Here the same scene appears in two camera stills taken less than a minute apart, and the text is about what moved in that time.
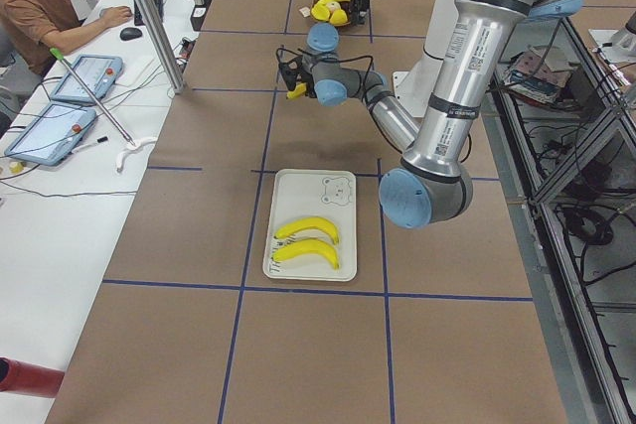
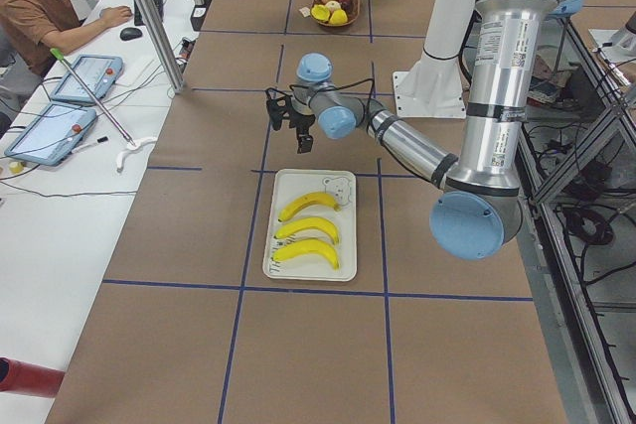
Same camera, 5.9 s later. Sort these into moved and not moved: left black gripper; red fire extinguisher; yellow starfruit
Moved: left black gripper
Not moved: red fire extinguisher; yellow starfruit
